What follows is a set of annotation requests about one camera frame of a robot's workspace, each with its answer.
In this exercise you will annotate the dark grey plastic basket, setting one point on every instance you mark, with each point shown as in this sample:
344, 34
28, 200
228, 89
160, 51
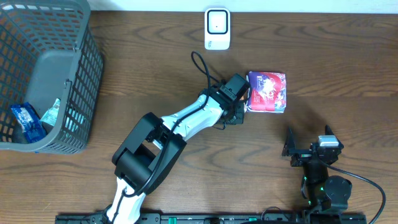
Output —
49, 55

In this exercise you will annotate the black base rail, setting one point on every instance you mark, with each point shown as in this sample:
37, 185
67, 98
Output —
156, 218

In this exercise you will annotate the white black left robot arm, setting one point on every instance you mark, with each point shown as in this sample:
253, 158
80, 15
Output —
151, 149

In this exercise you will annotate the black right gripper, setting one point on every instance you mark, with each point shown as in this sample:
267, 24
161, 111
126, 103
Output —
306, 155

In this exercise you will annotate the blue snack bar wrapper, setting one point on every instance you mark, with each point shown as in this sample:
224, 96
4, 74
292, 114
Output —
29, 121

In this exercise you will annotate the white barcode scanner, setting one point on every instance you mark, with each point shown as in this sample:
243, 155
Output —
217, 29

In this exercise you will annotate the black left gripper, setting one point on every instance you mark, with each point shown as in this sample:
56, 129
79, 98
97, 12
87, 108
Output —
237, 115

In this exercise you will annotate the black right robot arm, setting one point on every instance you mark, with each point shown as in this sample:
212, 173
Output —
326, 194

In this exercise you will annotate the purple red tissue pack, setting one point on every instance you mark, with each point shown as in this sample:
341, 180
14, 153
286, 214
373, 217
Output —
267, 92

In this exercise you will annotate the teal packet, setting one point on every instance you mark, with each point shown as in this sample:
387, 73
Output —
50, 116

